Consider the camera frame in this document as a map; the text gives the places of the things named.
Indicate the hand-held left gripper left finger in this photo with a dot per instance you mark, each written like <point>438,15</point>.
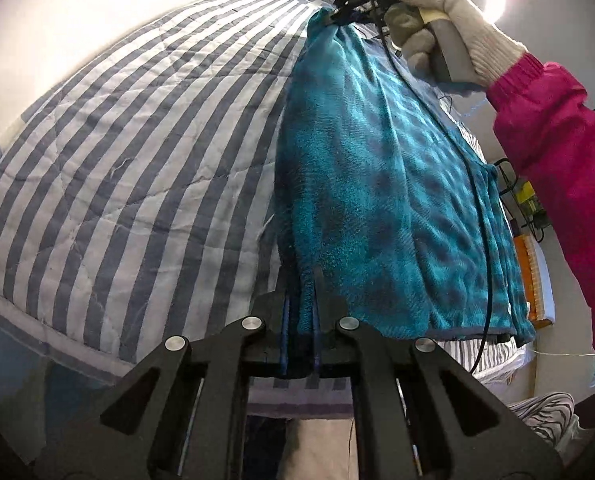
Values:
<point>285,332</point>

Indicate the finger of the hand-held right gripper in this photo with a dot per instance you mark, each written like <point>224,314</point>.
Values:
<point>347,10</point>

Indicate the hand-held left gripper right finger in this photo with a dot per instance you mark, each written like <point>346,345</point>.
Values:
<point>317,337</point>

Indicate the teal fleece garment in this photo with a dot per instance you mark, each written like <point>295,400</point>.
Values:
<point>377,185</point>

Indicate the person's right hand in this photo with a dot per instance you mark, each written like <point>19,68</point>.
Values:
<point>477,25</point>

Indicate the yellow device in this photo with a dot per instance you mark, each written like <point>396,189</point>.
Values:
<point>526,200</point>

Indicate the grey white striped quilt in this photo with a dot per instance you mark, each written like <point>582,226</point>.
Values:
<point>127,160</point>

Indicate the zebra striped pants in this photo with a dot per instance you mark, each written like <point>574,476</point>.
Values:
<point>547,410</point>

